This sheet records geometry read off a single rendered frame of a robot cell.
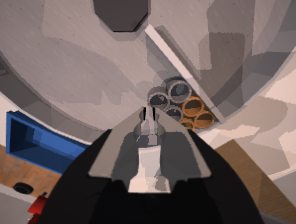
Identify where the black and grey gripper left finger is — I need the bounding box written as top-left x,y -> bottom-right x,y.
36,107 -> 146,224

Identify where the blue crate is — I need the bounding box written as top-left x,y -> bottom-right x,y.
6,110 -> 89,175

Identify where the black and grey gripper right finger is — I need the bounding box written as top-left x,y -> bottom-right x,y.
153,107 -> 265,224

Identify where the grey metal bushing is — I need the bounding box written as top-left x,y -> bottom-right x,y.
163,100 -> 183,122
166,77 -> 192,103
147,87 -> 170,111

